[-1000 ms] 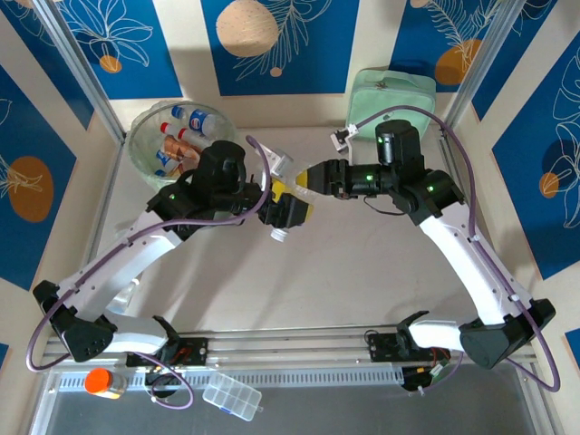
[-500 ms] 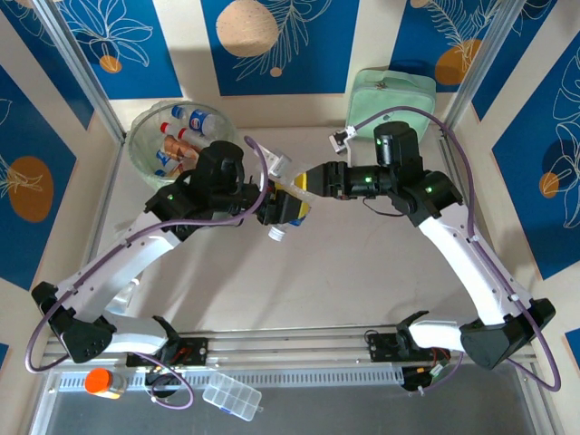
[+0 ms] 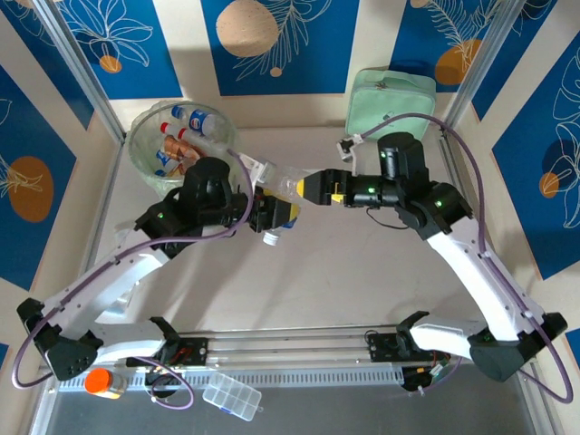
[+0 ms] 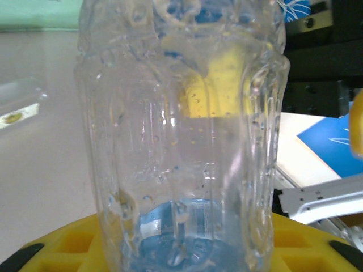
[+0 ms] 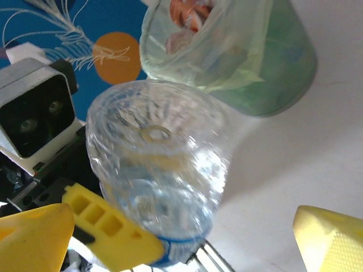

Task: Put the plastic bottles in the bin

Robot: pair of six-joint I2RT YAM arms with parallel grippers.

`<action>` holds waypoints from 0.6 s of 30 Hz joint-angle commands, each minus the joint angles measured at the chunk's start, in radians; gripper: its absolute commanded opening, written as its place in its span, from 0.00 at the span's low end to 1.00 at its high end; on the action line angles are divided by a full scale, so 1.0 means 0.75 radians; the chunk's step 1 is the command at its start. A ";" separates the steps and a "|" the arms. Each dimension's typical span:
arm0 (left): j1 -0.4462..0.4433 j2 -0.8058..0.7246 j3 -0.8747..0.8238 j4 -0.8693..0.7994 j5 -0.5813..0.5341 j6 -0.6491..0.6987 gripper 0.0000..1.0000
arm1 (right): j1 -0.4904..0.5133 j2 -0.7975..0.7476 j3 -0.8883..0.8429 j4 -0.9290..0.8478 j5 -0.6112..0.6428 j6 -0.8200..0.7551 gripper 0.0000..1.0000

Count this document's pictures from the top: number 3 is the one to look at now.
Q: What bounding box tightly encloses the large clear plastic bottle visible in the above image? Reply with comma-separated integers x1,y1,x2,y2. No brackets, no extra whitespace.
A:
262,165,318,248

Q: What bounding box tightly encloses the clear red-print bottle red cap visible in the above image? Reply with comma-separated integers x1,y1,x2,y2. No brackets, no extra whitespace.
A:
178,128,232,158

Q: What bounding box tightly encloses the brown label drink bottle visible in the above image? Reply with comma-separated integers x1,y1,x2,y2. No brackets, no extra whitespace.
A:
162,135,200,160

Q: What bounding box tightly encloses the blue-capped bottle blue label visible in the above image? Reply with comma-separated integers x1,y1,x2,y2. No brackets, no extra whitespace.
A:
170,104,227,137

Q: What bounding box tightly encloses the green mesh waste bin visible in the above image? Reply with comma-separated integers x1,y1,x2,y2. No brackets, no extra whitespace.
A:
128,98,241,200

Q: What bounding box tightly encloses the small clear zip bag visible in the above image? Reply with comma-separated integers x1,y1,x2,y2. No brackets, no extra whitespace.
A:
113,224,140,248

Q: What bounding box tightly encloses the mint green lunch bag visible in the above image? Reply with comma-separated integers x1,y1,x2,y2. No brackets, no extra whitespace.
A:
344,67,437,146

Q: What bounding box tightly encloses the clear plastic organizer box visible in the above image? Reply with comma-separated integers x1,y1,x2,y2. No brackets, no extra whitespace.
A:
202,372,264,422

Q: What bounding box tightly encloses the grey metal panel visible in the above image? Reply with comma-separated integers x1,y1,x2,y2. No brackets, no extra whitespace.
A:
26,387,552,435

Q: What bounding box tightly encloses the orange lid jar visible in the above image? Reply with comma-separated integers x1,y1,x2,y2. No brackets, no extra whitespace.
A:
84,367,128,400

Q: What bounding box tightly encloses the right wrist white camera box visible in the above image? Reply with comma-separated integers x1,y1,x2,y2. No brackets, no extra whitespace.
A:
335,134,363,176

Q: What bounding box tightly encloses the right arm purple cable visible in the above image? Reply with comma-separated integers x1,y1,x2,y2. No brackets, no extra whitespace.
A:
360,111,575,404

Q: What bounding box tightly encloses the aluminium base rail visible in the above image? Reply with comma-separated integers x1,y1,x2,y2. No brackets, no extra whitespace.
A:
43,324,538,371

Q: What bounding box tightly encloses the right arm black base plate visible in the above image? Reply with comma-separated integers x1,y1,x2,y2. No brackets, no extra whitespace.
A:
367,333,454,363

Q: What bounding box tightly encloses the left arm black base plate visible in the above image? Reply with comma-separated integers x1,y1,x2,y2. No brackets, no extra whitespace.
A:
125,337,210,369

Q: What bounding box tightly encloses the white slotted cable duct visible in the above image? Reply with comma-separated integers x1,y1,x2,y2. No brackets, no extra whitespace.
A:
56,367,405,392

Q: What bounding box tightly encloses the aluminium frame post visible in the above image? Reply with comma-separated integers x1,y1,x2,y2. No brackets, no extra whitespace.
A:
34,0,128,145
441,0,531,137

